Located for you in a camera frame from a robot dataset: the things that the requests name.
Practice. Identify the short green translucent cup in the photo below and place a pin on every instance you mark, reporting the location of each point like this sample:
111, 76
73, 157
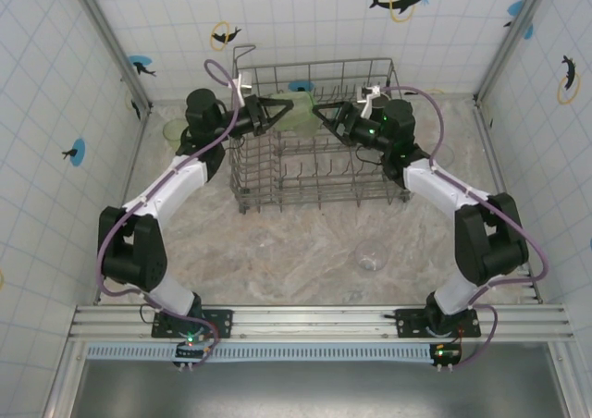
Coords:
300, 115

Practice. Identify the tall green translucent tumbler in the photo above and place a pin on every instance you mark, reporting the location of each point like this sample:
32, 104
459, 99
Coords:
172, 133

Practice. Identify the clear glass with base sticker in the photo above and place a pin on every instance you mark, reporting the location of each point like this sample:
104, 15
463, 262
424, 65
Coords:
370, 251

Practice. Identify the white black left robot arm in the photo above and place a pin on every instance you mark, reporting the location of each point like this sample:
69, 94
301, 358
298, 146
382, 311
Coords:
180, 184

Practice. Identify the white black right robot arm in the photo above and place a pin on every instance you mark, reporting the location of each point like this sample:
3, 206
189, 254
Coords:
435, 182

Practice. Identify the blue oval black shark sticker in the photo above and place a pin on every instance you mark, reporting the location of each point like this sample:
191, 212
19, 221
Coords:
141, 64

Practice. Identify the blue oval black fish sticker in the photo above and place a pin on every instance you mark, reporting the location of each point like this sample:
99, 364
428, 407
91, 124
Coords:
76, 152

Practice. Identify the blue patch black fin sticker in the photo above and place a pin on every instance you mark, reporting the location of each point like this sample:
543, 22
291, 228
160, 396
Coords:
515, 8

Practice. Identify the circuit board with LED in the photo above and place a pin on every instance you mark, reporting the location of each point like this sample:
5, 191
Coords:
189, 353
444, 355

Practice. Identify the grey metal panel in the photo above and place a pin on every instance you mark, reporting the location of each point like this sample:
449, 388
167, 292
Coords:
300, 390

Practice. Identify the aluminium table side rail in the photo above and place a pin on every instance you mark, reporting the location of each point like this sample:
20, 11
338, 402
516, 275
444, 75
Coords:
490, 145
133, 159

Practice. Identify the aluminium corner post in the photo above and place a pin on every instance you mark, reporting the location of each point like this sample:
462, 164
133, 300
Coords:
111, 34
513, 34

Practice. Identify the aluminium mounting rail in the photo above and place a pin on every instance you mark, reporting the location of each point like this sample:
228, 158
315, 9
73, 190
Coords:
300, 318

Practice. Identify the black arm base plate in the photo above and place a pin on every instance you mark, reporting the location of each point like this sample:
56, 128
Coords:
407, 323
222, 321

